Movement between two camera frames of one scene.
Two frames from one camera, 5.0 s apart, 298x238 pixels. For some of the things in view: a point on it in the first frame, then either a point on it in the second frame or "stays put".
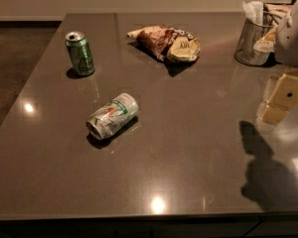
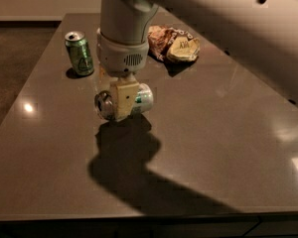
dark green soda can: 79,53 stays put
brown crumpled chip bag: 166,43 stays put
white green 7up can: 110,116 -> 105,101
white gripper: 294,37 -> 120,59
